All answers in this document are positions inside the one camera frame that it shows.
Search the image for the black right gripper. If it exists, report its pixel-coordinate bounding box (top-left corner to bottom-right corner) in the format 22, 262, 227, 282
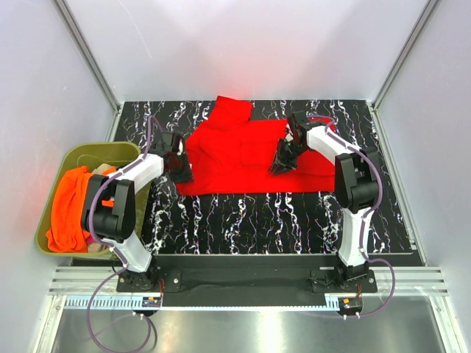
268, 139, 308, 177

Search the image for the red t shirt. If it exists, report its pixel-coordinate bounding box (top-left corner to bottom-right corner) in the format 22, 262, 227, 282
176, 96, 335, 196

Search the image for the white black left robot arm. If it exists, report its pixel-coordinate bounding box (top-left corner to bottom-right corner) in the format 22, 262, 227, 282
81, 132, 193, 291

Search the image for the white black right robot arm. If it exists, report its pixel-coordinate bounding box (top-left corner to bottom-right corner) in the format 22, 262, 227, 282
269, 113, 383, 292

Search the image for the olive green plastic bin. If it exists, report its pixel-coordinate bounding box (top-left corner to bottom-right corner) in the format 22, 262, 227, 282
35, 141, 141, 260

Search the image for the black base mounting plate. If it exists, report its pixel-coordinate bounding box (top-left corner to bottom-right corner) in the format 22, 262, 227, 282
118, 254, 378, 310

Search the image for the left orange connector board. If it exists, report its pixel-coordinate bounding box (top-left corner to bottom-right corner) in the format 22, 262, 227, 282
142, 296, 162, 307

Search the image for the orange t shirt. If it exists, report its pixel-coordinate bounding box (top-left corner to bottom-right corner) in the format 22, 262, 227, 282
46, 166, 93, 253

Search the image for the aluminium frame rail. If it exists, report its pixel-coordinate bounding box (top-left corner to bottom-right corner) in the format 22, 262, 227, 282
33, 264, 470, 352

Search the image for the left aluminium corner post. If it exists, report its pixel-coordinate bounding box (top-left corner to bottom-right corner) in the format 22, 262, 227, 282
52, 0, 121, 113

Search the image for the aluminium corner post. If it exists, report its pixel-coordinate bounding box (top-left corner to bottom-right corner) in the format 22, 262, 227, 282
52, 0, 121, 113
371, 0, 443, 110

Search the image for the right aluminium corner post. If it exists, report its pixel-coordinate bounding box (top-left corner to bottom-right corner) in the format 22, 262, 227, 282
371, 0, 443, 110

